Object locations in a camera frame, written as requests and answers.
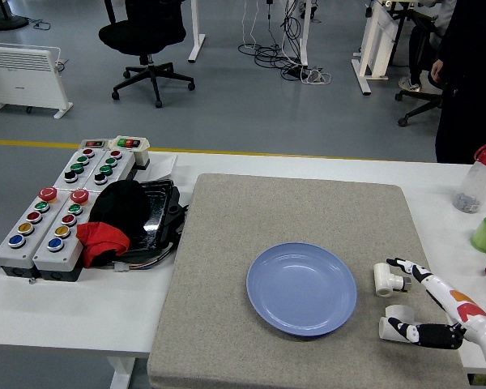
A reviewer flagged black cloth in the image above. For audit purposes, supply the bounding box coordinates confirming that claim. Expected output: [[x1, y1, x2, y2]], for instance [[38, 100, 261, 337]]
[[87, 180, 151, 244]]

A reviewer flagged small white threaded pipe tee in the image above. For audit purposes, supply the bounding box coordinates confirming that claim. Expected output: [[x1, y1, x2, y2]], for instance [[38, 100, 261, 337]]
[[373, 262, 413, 298]]

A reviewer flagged seated person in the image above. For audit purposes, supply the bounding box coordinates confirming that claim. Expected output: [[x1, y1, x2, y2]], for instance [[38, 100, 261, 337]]
[[399, 0, 458, 92]]

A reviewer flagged blue plate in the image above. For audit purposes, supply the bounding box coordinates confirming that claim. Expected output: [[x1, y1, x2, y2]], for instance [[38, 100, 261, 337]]
[[245, 242, 358, 338]]

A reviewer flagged white table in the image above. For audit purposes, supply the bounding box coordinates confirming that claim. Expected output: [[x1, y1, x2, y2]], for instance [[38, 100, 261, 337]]
[[0, 150, 486, 389]]

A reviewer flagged black floor stand base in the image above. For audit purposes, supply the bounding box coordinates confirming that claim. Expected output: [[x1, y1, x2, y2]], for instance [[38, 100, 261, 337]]
[[0, 0, 29, 32]]

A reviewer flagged black chair base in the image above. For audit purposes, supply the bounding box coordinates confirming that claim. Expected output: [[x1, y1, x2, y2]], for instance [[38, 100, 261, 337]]
[[394, 87, 450, 128]]

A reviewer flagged white green-red switch box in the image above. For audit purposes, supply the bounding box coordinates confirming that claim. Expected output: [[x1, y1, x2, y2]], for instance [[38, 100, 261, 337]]
[[107, 135, 151, 169]]

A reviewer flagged clear bottle red lid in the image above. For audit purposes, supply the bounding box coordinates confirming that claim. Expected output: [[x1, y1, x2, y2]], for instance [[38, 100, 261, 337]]
[[452, 141, 486, 214]]

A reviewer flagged person's right hand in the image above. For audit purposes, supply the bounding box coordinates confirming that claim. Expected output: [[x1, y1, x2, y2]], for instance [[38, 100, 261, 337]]
[[429, 58, 445, 84]]

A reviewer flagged green tape roll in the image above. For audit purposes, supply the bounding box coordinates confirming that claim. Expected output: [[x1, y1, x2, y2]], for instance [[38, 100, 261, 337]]
[[470, 216, 486, 251]]

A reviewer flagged five-button grey control box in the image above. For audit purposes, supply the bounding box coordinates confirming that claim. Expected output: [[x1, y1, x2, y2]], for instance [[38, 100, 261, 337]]
[[0, 186, 62, 279], [32, 189, 91, 281]]

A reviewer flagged four-button grey control box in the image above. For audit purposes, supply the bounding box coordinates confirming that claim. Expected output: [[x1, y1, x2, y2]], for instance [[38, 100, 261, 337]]
[[83, 148, 137, 192], [53, 147, 106, 191]]

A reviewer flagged red cloth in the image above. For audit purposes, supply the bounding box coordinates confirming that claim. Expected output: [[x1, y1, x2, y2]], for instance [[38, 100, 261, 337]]
[[75, 221, 131, 268]]

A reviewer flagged white panel heater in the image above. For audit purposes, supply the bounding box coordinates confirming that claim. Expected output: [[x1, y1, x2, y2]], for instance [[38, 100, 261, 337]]
[[0, 42, 74, 120]]

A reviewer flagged black office chair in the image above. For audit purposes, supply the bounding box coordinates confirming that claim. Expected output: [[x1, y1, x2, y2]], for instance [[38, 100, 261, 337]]
[[98, 0, 196, 109]]

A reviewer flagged white desk with panel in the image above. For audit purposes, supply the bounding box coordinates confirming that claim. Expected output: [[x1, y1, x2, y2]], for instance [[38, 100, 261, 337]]
[[351, 0, 414, 96]]

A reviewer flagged white desk frame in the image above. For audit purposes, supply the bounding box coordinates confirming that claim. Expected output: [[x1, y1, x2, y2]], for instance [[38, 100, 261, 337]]
[[187, 0, 312, 68]]

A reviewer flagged black plastic tray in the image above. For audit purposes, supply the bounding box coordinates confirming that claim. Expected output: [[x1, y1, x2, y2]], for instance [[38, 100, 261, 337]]
[[121, 178, 190, 264]]

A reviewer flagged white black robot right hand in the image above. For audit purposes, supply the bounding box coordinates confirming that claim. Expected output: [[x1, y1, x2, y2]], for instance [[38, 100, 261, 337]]
[[386, 257, 486, 365]]

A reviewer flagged large white pipe tee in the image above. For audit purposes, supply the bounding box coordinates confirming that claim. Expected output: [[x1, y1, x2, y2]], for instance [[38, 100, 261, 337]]
[[378, 304, 420, 344]]

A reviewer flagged black cable tangle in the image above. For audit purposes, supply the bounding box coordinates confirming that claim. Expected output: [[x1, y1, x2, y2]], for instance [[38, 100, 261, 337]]
[[237, 0, 311, 81]]

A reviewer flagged grey-brown mat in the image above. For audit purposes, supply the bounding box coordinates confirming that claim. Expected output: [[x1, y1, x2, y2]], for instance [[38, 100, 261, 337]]
[[147, 173, 471, 389]]

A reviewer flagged wire bundle with white connector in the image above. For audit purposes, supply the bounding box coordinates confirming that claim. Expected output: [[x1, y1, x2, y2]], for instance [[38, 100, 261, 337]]
[[113, 242, 175, 273]]

